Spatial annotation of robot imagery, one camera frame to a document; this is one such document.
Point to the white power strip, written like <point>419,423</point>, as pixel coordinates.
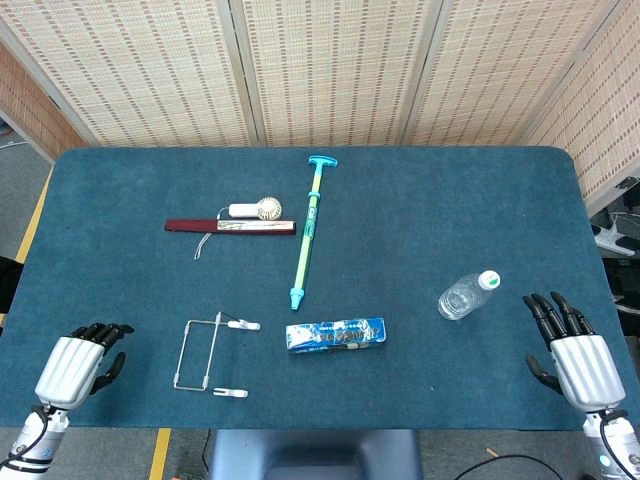
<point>607,241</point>

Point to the dark red folded fan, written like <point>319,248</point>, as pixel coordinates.
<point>190,225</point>

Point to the white handheld fan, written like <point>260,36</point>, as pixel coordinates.
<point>245,209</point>

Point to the black object beside table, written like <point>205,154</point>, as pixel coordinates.
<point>9,282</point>

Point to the transparent water bottle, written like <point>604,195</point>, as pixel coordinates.
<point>462,297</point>

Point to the blue cookie box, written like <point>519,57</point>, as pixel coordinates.
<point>335,336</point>

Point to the black equipment on floor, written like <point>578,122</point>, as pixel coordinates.
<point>629,285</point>

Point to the green blue toy water pump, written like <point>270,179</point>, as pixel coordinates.
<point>306,240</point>

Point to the orange woven screen panel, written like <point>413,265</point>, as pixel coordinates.
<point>30,110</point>

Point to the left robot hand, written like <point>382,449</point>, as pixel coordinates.
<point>67,370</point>

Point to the beige woven screen panel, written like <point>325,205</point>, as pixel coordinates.
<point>500,75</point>
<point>610,110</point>
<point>150,75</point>
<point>335,75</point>

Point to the blue table cloth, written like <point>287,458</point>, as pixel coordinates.
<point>400,225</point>

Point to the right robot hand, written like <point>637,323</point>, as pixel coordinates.
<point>587,370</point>

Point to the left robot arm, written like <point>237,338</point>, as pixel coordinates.
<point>32,442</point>

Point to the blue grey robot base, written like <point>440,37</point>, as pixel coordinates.
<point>315,450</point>

